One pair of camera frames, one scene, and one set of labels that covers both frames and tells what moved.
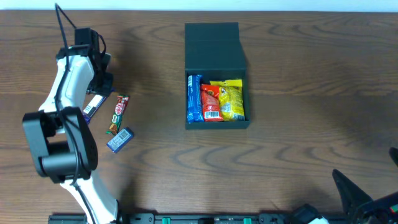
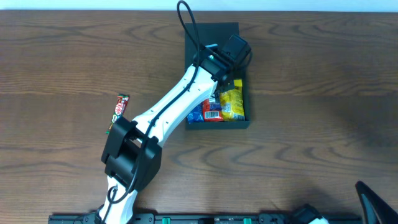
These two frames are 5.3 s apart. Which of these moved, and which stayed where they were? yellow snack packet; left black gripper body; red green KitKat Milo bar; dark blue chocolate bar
Moved: dark blue chocolate bar; left black gripper body
Stayed: red green KitKat Milo bar; yellow snack packet
